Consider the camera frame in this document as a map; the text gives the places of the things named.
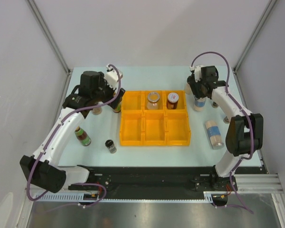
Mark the green-label sauce bottle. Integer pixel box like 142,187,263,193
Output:
75,126,91,146

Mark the white slotted cable duct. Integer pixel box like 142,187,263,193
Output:
37,191,226,203

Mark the small black-lid spice jar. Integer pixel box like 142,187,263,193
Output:
105,139,117,153

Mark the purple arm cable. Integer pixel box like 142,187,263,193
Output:
26,63,125,212
190,51,255,214

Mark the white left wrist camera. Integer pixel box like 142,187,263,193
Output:
104,64,123,89

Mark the black-cap squeeze bottle right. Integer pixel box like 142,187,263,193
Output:
184,83,192,95

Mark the yellow six-compartment tray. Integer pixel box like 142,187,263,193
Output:
119,90,191,146

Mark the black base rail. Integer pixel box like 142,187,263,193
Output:
67,166,238,197

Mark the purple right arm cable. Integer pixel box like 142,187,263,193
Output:
190,51,255,214

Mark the clear flask-shaped glass jar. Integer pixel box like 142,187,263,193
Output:
146,91,162,110

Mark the black-cap spice bottle left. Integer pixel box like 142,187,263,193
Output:
92,107,102,115

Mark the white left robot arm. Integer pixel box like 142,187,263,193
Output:
19,64,125,193

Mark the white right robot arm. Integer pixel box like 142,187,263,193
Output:
187,66,264,190

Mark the tall red sauce bottle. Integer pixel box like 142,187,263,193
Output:
113,98,122,113

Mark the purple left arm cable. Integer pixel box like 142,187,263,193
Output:
26,63,125,212

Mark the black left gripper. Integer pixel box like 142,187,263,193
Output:
92,72,124,109

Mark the dark spice shaker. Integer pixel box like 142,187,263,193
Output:
212,102,219,108
223,116,230,124

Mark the blue-label pearl jar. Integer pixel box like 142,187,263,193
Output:
205,120,224,150
193,97,207,112

